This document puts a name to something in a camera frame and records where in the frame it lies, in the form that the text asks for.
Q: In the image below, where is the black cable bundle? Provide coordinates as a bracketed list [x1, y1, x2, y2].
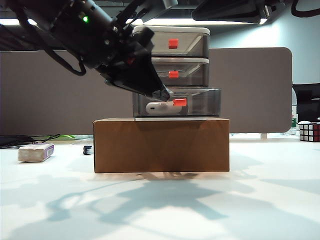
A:
[0, 134, 62, 150]

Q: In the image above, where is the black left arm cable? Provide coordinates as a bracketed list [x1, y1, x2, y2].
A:
[13, 7, 88, 77]

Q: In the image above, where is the grey fabric desk partition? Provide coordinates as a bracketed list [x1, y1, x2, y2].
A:
[0, 47, 294, 137]

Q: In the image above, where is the tissue pack with purple label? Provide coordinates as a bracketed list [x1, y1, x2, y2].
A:
[17, 143, 55, 163]

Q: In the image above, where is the white earphone case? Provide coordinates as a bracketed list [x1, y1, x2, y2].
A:
[145, 100, 183, 115]

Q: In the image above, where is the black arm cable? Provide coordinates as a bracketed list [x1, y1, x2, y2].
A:
[13, 7, 88, 77]
[290, 0, 320, 19]

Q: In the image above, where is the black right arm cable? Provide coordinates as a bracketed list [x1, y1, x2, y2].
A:
[290, 0, 320, 19]

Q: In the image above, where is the long ceiling light strip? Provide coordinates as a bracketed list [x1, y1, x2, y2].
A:
[0, 17, 268, 27]

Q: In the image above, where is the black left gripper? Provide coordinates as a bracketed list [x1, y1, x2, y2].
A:
[82, 21, 174, 102]

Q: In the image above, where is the tinted drawer with raised red handle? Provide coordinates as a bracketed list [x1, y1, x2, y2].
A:
[149, 33, 210, 57]

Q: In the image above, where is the tinted lowest drawer red handle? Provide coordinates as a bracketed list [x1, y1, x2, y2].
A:
[132, 87, 222, 118]

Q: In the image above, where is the tinted drawer over metal rail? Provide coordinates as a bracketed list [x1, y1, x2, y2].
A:
[150, 62, 210, 88]

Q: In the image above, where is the brown cardboard box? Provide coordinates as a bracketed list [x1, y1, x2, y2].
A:
[92, 117, 231, 174]

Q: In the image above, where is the black Rubik's cube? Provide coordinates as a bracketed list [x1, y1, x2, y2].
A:
[299, 122, 320, 144]

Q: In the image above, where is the clear bottle with green label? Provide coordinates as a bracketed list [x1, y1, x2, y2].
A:
[289, 104, 300, 136]

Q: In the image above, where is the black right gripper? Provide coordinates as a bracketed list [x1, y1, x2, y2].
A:
[191, 0, 295, 25]

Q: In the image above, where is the white plastic drawer cabinet frame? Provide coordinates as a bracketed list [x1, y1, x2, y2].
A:
[132, 25, 211, 122]

